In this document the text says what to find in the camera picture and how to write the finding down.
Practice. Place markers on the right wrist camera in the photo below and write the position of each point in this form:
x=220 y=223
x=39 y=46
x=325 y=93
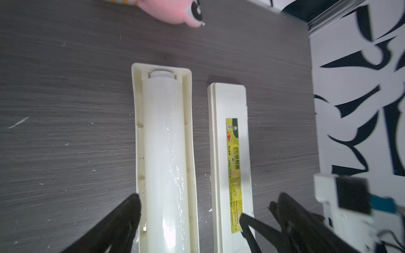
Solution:
x=351 y=213

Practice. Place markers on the cream dispenser base tray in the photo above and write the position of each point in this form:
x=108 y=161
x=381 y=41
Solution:
x=140 y=74

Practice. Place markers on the cream dispenser lid with label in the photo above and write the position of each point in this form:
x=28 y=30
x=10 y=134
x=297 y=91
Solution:
x=231 y=181

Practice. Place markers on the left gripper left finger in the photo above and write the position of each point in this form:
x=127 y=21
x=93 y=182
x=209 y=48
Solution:
x=115 y=233

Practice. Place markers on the plastic wrap roll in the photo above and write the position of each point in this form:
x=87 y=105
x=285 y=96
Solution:
x=168 y=226

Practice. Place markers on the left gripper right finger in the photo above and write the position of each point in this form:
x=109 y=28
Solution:
x=301 y=230

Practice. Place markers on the pink plush toy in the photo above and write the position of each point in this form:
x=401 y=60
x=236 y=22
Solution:
x=170 y=11

